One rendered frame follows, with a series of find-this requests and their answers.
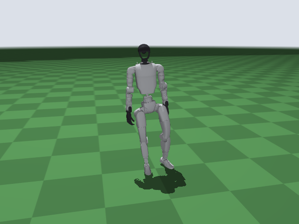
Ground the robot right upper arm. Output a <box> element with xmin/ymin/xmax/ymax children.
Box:
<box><xmin>127</xmin><ymin>66</ymin><xmax>135</xmax><ymax>93</ymax></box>

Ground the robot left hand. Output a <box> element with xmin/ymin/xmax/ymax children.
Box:
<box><xmin>163</xmin><ymin>101</ymin><xmax>169</xmax><ymax>114</ymax></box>

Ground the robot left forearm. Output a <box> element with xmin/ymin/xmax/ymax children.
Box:
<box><xmin>160</xmin><ymin>88</ymin><xmax>169</xmax><ymax>104</ymax></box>

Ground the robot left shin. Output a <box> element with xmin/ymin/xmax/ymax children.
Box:
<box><xmin>160</xmin><ymin>137</ymin><xmax>171</xmax><ymax>161</ymax></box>

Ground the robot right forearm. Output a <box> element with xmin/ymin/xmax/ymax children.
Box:
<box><xmin>125</xmin><ymin>87</ymin><xmax>133</xmax><ymax>111</ymax></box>

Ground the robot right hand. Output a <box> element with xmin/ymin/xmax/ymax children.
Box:
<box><xmin>126</xmin><ymin>106</ymin><xmax>134</xmax><ymax>125</ymax></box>

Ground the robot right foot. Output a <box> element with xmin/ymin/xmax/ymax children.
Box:
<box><xmin>144</xmin><ymin>164</ymin><xmax>151</xmax><ymax>175</ymax></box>

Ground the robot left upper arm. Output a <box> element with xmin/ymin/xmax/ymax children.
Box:
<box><xmin>155</xmin><ymin>64</ymin><xmax>167</xmax><ymax>90</ymax></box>

